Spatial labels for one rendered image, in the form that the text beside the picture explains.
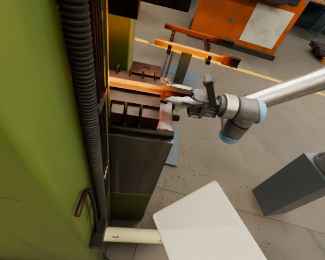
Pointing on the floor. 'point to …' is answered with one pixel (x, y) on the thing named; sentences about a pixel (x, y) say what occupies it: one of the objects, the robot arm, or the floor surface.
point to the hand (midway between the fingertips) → (169, 91)
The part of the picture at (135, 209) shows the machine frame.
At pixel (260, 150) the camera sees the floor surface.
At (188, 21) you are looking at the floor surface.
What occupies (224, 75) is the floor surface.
